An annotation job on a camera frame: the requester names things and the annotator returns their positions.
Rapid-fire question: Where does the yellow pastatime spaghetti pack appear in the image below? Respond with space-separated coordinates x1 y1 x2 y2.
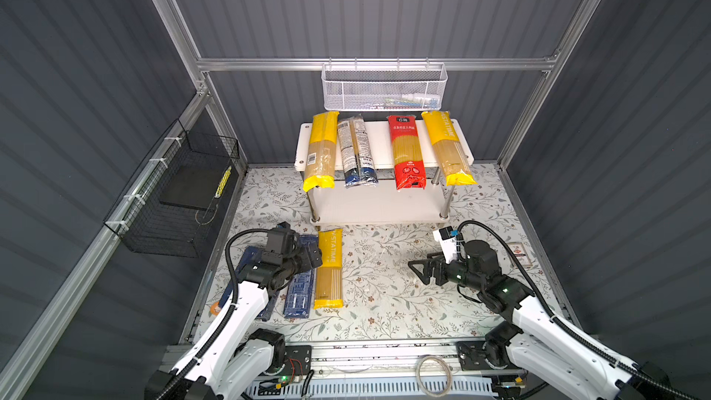
421 111 477 186
314 229 344 309

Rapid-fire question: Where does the red spaghetti pack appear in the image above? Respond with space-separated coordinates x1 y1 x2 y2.
388 115 427 190

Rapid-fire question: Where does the blue white spaghetti pack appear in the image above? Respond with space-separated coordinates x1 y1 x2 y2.
337 116 379 189

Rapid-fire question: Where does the yellow spaghetti pack barcode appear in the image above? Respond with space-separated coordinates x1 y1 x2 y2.
303 111 339 192

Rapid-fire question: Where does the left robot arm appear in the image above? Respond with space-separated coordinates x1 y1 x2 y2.
144 222 322 399

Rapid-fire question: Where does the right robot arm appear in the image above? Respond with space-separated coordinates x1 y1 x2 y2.
407 221 688 399

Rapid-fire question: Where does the dark blue spaghetti box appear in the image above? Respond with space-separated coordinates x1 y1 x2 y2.
217 245 279 322

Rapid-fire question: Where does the light blue spaghetti box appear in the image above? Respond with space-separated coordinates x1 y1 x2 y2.
283 234 318 320

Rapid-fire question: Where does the white two-tier shelf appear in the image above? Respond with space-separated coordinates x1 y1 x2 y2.
306 120 457 228

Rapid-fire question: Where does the toothpaste tube in basket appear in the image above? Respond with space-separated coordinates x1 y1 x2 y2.
400 94 442 110

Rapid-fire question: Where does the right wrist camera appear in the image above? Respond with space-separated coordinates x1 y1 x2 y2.
433 226 460 264

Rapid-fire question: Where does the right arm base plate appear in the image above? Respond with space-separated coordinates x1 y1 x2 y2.
455 340 507 371

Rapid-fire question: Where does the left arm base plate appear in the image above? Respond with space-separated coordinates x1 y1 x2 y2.
262 346 313 380

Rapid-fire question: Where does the coiled white cable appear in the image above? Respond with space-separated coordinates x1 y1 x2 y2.
415 354 452 398

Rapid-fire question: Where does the black wire basket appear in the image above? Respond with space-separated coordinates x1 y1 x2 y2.
105 121 241 259

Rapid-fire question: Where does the white wire mesh basket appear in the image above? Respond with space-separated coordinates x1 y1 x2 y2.
320 61 448 112

